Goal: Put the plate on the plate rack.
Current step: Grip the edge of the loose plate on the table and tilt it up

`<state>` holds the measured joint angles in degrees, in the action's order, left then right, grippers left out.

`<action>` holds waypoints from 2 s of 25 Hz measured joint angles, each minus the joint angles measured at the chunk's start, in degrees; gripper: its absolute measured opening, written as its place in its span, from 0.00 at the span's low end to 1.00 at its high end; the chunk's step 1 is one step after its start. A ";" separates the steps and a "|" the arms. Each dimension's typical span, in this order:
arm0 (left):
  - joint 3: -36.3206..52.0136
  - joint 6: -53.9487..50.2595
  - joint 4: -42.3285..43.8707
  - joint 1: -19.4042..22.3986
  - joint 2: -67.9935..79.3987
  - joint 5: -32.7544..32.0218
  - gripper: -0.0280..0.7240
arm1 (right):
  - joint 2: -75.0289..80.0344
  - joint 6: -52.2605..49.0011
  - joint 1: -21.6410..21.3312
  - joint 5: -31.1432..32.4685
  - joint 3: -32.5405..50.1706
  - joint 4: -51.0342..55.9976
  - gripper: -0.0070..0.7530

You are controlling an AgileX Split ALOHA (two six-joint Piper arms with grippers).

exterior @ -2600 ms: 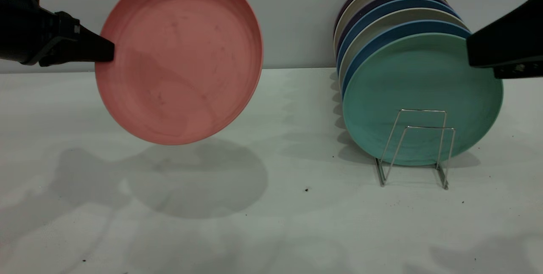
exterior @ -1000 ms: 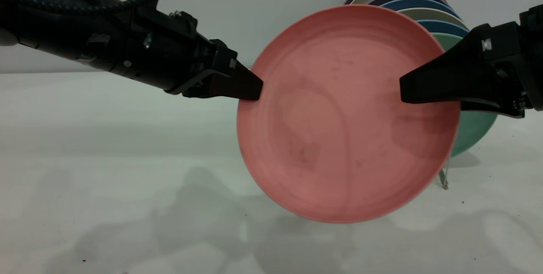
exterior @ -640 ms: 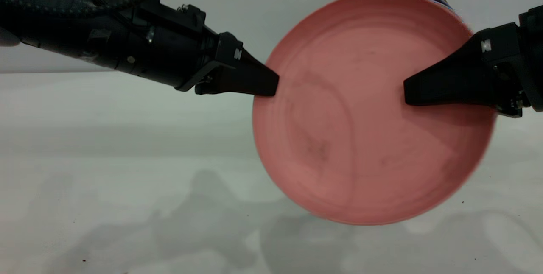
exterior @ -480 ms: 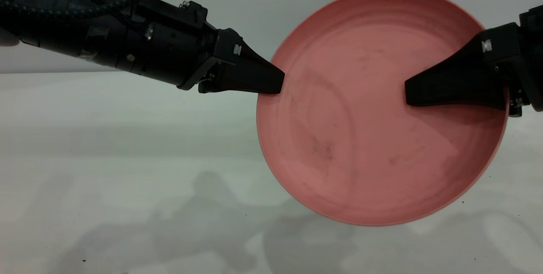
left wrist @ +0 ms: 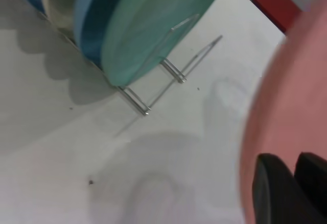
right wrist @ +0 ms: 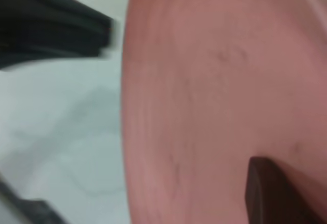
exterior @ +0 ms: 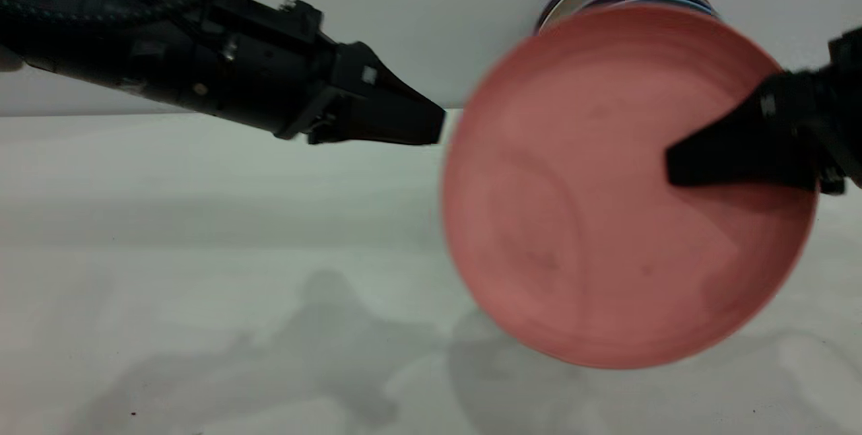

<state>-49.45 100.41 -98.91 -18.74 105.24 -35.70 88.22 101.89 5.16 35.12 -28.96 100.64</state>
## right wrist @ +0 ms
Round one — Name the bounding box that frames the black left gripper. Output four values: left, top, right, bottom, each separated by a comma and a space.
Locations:
0, 0, 121, 70

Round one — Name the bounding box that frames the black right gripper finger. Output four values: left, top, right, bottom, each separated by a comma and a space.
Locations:
244, 156, 327, 224

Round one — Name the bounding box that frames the pink round plate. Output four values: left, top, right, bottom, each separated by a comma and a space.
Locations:
120, 0, 327, 224

